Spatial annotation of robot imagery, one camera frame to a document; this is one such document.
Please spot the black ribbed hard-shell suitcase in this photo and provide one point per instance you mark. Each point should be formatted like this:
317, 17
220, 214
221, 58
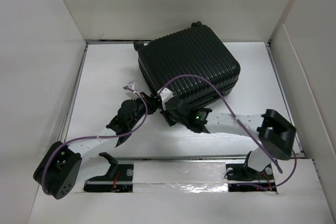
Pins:
197, 56

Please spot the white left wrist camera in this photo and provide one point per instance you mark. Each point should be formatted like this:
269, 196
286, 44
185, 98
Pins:
131, 89

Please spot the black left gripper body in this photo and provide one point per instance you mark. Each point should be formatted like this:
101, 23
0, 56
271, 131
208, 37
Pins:
140, 112

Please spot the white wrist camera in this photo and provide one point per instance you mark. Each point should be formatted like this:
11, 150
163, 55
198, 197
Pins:
165, 94
131, 89

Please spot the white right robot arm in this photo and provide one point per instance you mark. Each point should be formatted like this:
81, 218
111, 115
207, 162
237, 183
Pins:
273, 134

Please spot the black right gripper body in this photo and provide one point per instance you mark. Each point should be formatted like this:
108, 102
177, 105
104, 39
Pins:
170, 120

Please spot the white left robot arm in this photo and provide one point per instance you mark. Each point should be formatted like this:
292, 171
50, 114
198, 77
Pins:
58, 171

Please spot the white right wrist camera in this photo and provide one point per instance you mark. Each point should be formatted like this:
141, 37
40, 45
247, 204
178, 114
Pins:
165, 94

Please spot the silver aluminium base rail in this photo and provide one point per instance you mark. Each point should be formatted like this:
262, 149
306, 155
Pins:
170, 182

